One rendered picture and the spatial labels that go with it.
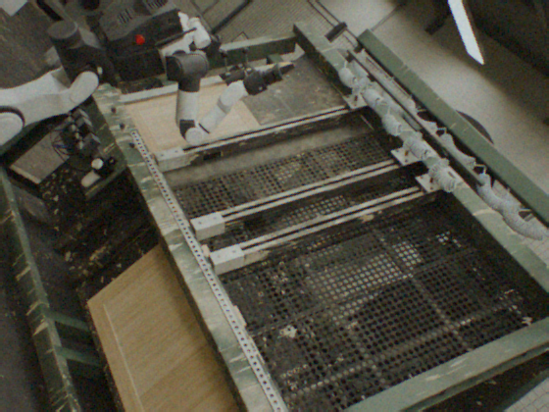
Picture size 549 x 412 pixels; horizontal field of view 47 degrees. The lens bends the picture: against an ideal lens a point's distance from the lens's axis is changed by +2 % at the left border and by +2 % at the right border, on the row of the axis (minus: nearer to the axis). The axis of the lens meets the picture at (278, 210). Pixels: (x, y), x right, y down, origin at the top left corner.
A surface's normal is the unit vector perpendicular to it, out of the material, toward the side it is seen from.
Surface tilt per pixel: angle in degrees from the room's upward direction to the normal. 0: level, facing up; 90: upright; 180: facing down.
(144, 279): 90
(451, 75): 90
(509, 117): 90
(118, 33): 82
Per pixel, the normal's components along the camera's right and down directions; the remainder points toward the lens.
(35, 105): 0.45, 0.68
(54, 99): 0.04, 0.76
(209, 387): -0.44, -0.40
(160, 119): 0.09, -0.68
